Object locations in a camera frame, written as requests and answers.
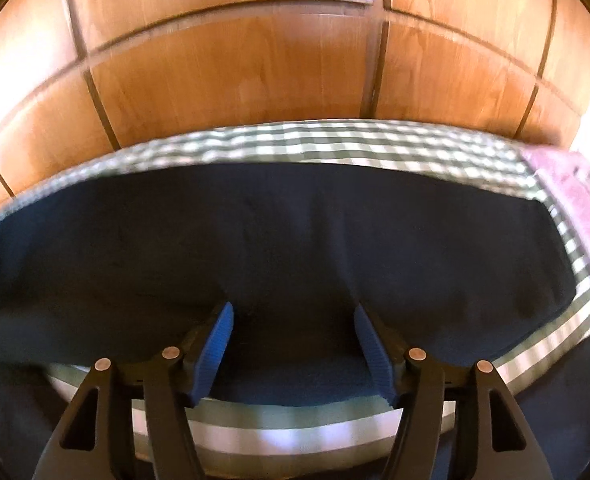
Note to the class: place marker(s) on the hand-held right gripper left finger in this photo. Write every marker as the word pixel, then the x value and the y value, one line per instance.
pixel 217 345

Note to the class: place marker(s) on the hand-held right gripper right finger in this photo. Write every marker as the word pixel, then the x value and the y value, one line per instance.
pixel 372 350

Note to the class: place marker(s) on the dark navy pants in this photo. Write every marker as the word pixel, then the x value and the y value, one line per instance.
pixel 285 240

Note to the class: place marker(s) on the dark blue cloth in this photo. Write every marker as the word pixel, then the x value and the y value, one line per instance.
pixel 565 410

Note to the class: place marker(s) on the green checked bed sheet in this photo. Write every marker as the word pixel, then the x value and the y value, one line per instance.
pixel 375 145

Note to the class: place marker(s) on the pink cloth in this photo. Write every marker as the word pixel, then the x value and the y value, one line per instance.
pixel 580 195

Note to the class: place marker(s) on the wooden wardrobe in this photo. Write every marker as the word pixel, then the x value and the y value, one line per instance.
pixel 235 65

